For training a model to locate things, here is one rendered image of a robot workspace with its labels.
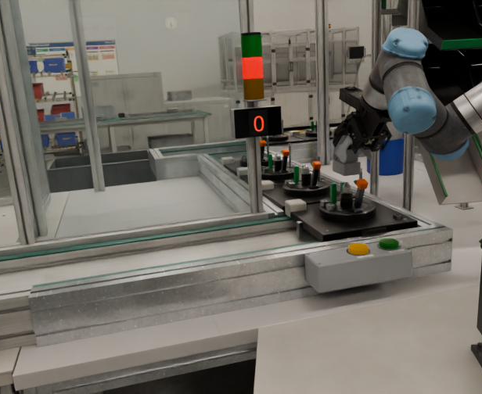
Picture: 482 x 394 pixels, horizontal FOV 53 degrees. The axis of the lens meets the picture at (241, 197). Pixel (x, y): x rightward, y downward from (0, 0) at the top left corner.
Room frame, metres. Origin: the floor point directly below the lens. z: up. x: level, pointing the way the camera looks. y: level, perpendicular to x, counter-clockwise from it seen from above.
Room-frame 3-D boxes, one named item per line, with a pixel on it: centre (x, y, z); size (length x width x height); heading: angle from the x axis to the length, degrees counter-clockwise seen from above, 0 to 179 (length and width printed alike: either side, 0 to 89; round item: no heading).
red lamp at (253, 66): (1.21, -0.05, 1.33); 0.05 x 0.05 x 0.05
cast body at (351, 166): (1.16, -0.26, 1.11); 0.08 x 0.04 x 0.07; 15
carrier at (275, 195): (1.39, -0.20, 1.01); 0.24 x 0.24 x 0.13; 15
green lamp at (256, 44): (1.21, -0.05, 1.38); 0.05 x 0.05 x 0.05
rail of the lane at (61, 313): (0.93, -0.03, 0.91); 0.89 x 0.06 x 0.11; 105
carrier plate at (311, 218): (1.15, -0.26, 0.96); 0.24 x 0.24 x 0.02; 15
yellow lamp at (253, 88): (1.21, -0.05, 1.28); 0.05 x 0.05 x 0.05
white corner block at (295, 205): (1.22, -0.14, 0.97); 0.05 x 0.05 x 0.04; 15
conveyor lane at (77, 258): (1.09, 0.04, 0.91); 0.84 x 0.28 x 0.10; 105
